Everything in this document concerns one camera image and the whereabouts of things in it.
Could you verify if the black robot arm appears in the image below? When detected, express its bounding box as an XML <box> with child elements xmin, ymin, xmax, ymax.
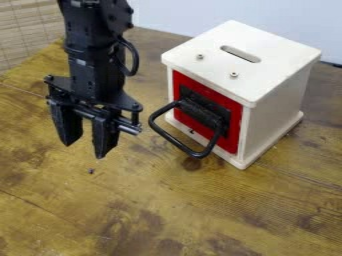
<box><xmin>44</xmin><ymin>0</ymin><xmax>143</xmax><ymax>159</ymax></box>

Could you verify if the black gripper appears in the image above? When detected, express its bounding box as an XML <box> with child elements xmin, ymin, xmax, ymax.
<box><xmin>44</xmin><ymin>75</ymin><xmax>143</xmax><ymax>159</ymax></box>

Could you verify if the red drawer with black handle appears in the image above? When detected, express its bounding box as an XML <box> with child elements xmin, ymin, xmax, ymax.
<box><xmin>148</xmin><ymin>70</ymin><xmax>243</xmax><ymax>158</ymax></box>

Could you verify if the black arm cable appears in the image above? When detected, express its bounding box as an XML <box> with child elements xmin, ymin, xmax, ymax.
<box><xmin>112</xmin><ymin>34</ymin><xmax>142</xmax><ymax>77</ymax></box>

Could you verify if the white wooden drawer box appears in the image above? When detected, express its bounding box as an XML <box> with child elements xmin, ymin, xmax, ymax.
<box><xmin>162</xmin><ymin>20</ymin><xmax>321</xmax><ymax>169</ymax></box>

